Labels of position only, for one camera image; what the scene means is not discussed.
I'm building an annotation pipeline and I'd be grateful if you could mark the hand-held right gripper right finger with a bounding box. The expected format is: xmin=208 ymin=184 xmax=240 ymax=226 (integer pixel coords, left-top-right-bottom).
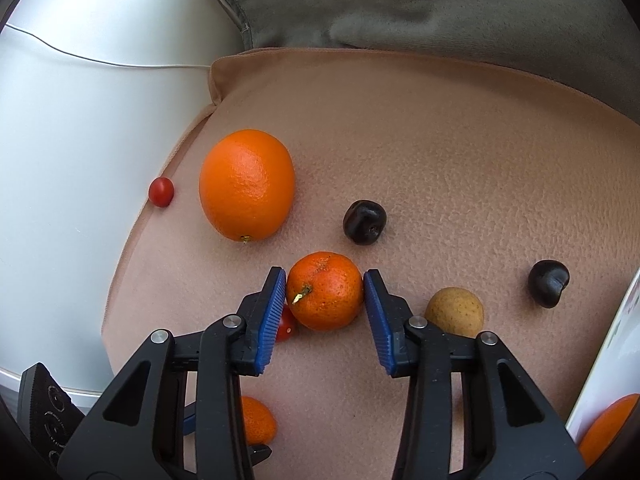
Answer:
xmin=362 ymin=268 xmax=587 ymax=480

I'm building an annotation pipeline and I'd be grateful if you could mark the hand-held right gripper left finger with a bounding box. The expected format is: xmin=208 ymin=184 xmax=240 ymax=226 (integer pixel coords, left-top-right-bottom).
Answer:
xmin=56 ymin=266 xmax=287 ymax=480

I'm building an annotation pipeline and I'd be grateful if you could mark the red cherry tomato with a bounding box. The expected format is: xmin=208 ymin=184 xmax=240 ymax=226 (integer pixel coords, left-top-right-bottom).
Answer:
xmin=274 ymin=305 xmax=297 ymax=343
xmin=148 ymin=177 xmax=175 ymax=208

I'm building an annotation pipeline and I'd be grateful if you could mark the small mandarin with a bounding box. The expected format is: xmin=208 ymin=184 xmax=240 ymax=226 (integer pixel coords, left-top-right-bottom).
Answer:
xmin=286 ymin=251 xmax=364 ymax=332
xmin=240 ymin=396 xmax=277 ymax=445

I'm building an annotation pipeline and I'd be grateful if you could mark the dark cherry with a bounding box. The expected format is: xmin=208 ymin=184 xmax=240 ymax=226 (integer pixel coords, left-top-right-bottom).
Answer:
xmin=343 ymin=200 xmax=388 ymax=246
xmin=528 ymin=259 xmax=571 ymax=309

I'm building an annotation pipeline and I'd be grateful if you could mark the large orange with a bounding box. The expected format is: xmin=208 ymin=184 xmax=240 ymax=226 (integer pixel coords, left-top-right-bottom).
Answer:
xmin=199 ymin=129 xmax=296 ymax=244
xmin=577 ymin=394 xmax=640 ymax=468

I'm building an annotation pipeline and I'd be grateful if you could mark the white floral plate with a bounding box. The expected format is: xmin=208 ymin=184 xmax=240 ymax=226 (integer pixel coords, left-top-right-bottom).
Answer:
xmin=565 ymin=264 xmax=640 ymax=461

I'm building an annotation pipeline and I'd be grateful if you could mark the brown longan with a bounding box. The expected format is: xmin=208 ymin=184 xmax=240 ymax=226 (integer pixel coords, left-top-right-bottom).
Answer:
xmin=425 ymin=287 xmax=485 ymax=339

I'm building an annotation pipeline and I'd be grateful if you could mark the beige blanket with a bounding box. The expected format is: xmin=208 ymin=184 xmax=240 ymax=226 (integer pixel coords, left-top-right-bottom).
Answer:
xmin=97 ymin=49 xmax=640 ymax=480

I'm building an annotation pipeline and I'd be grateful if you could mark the white board panel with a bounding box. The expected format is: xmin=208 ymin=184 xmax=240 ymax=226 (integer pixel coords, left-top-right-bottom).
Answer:
xmin=0 ymin=0 xmax=246 ymax=396

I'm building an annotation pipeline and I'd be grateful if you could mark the grey blanket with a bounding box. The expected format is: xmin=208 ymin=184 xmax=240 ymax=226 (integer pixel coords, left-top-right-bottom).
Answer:
xmin=199 ymin=0 xmax=640 ymax=126

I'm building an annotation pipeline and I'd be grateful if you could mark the thin white cable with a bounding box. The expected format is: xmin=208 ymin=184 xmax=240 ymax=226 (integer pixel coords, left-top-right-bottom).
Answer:
xmin=4 ymin=23 xmax=212 ymax=69

